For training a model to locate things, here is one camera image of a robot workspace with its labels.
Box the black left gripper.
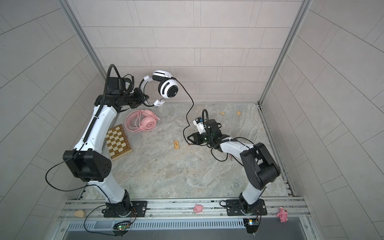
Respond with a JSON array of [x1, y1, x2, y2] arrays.
[[118, 87, 150, 109]]

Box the pink headphones with cable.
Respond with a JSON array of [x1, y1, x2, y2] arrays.
[[125, 110, 159, 133]]

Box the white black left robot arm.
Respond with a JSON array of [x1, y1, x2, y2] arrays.
[[63, 64, 149, 218]]

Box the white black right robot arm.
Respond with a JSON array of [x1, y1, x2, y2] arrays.
[[187, 109, 281, 217]]

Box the small printed wooden block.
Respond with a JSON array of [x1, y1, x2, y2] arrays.
[[174, 141, 180, 149]]

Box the wooden folding chess board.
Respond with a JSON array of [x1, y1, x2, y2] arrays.
[[106, 125, 133, 161]]

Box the pink pig toy centre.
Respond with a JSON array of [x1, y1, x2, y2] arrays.
[[193, 204, 204, 214]]

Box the pink pig toy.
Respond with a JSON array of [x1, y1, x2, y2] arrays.
[[193, 204, 204, 214], [277, 207, 289, 223]]

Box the right circuit board with led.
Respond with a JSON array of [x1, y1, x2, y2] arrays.
[[243, 218, 261, 234]]

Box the circuit board with led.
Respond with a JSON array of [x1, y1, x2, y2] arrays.
[[113, 221, 131, 236], [243, 218, 261, 234]]

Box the pink pig toy right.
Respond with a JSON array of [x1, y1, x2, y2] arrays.
[[277, 207, 289, 223]]

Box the left circuit board with led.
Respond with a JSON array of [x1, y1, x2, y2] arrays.
[[113, 221, 131, 236]]

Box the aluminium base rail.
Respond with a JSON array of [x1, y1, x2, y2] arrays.
[[53, 197, 317, 240]]

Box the beige wooden piece on rail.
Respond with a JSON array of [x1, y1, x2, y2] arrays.
[[74, 210, 86, 218]]

